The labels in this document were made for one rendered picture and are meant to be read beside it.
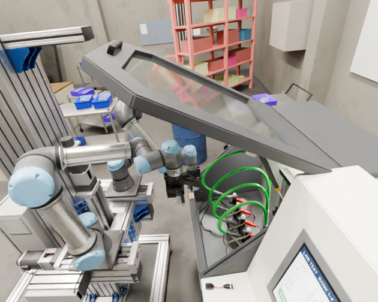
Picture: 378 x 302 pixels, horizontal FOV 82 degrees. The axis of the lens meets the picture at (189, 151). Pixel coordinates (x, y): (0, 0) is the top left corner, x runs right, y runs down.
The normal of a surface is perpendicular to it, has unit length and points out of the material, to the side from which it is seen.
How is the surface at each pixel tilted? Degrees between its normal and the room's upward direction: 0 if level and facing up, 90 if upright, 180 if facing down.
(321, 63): 90
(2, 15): 90
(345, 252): 76
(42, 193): 83
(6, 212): 0
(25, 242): 90
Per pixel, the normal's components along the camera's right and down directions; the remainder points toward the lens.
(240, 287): -0.09, -0.84
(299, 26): -0.03, 0.54
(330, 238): -0.98, -0.07
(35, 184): 0.42, 0.34
